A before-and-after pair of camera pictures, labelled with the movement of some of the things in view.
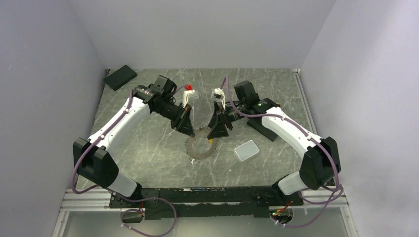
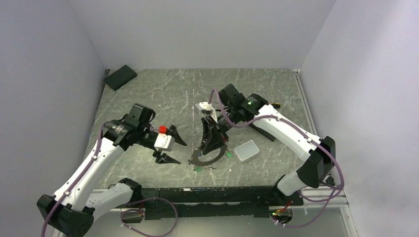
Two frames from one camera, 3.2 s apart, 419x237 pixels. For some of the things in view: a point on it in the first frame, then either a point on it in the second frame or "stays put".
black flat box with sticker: x=256 y=123 stays put
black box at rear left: x=120 y=77 stays put
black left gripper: x=183 y=122 -> x=163 y=158
